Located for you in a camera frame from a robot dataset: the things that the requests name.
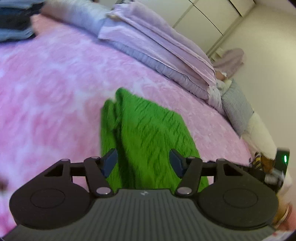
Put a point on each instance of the folded lilac quilt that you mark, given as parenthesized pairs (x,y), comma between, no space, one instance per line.
(159,46)

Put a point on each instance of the white wardrobe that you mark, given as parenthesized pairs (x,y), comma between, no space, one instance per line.
(212,16)

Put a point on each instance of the grey pillow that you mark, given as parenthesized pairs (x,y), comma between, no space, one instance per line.
(238,104)

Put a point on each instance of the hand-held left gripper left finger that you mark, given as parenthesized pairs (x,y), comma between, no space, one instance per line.
(110,162)

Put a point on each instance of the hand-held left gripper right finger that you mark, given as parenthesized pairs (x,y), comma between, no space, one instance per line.
(176,162)

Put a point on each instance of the pink rose printed blanket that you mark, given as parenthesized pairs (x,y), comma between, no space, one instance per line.
(57,97)

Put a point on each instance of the green knitted sweater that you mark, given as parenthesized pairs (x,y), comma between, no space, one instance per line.
(148,139)

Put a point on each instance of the yellow black striped object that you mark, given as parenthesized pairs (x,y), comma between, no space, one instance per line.
(261,161)

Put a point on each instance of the white bedding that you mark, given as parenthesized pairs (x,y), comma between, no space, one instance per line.
(261,134)

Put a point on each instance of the lilac cloth heap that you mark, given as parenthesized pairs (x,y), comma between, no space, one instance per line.
(230,60)

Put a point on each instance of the stack of folded dark clothes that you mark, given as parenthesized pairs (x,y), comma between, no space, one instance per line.
(16,23)

